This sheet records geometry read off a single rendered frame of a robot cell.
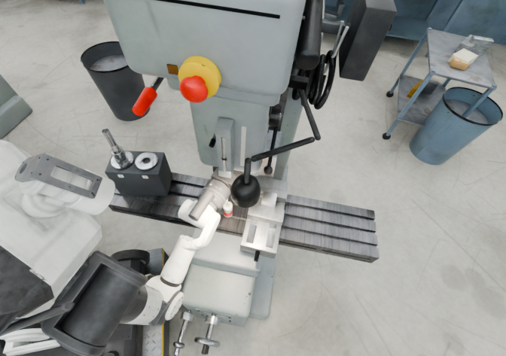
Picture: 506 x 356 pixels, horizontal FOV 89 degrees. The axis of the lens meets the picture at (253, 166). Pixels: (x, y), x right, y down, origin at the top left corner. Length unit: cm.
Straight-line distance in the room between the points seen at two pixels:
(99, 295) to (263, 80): 48
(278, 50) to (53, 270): 48
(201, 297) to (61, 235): 86
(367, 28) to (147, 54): 58
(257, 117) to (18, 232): 48
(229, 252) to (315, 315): 103
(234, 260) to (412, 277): 158
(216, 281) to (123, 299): 76
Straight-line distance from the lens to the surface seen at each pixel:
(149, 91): 48
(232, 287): 131
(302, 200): 128
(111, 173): 121
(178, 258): 85
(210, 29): 38
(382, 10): 82
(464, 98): 318
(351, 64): 87
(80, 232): 59
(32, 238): 55
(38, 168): 44
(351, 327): 215
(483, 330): 263
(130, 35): 43
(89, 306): 61
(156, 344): 164
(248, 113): 62
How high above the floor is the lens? 200
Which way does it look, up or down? 54 degrees down
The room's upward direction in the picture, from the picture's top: 6 degrees clockwise
